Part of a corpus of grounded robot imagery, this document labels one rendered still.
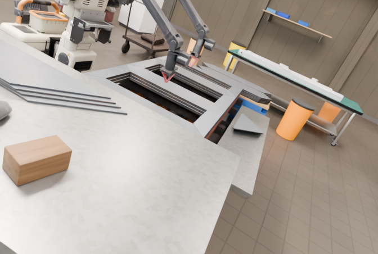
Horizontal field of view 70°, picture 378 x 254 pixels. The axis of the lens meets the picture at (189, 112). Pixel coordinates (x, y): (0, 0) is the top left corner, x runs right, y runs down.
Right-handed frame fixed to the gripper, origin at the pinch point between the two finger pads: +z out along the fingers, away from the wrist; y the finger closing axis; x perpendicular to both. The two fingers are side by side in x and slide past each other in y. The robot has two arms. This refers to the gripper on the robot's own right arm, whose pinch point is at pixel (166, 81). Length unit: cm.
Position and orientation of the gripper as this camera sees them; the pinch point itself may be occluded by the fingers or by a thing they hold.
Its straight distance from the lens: 161.1
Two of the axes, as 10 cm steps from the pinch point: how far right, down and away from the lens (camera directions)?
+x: -8.7, -4.4, 2.1
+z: -2.5, 7.7, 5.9
